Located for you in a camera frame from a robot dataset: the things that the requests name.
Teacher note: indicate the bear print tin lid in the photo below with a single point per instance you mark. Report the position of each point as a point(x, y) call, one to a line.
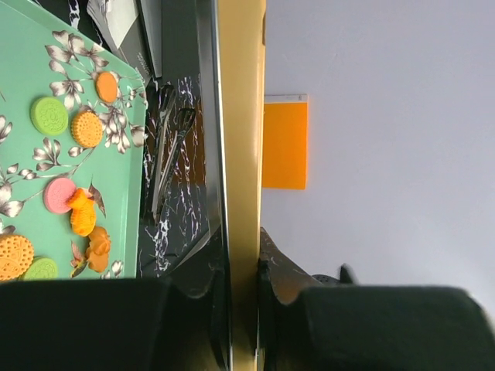
point(231, 39)

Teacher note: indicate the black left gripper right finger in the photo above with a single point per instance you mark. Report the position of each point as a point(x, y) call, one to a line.
point(333, 323)

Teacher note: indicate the mint green floral tray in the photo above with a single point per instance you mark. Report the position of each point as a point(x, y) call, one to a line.
point(42, 56)

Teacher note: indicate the orange plastic folder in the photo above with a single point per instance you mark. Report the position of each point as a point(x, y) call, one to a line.
point(285, 140)

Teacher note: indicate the orange cookie far tray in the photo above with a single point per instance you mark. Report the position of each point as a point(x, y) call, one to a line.
point(107, 87)

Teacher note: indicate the pink macaron cookie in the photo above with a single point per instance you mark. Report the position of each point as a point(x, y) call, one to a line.
point(57, 194)

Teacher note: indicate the dotted orange biscuit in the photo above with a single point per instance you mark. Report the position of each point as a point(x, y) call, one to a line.
point(17, 254)
point(86, 129)

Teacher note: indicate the orange flower swirl cookie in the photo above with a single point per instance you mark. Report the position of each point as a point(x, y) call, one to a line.
point(98, 249)

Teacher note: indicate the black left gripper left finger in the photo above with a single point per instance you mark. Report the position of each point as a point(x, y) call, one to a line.
point(176, 322)

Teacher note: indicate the orange fish shaped cookie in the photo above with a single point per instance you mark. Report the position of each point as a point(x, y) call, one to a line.
point(83, 215)

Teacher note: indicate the black binder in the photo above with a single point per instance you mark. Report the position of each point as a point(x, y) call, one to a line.
point(157, 37)

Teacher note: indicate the green sandwich cookie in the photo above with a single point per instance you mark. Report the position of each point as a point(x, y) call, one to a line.
point(42, 268)
point(49, 116)

